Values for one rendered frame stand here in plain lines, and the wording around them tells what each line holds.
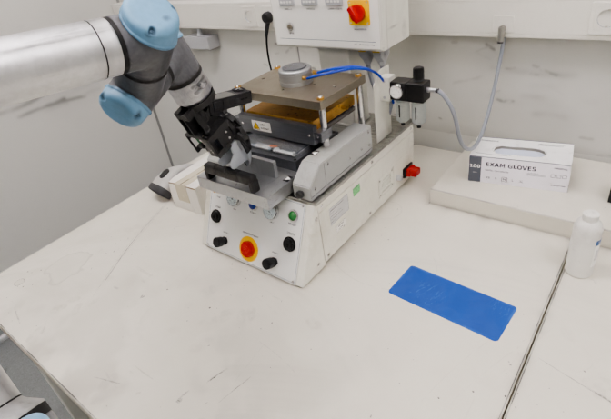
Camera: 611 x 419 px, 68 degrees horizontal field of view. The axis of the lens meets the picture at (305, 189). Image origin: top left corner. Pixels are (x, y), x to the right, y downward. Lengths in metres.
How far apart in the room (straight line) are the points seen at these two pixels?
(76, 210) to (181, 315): 1.51
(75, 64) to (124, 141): 1.91
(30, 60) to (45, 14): 1.72
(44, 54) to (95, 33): 0.07
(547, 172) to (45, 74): 1.04
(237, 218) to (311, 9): 0.54
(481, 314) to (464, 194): 0.35
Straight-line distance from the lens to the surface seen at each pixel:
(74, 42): 0.63
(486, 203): 1.18
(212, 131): 0.90
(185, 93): 0.85
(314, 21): 1.19
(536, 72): 1.37
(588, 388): 0.90
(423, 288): 1.00
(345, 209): 1.06
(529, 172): 1.23
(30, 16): 2.31
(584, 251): 1.03
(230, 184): 1.00
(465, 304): 0.97
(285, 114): 1.06
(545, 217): 1.16
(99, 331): 1.11
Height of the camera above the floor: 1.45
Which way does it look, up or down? 31 degrees down
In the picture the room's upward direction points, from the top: 9 degrees counter-clockwise
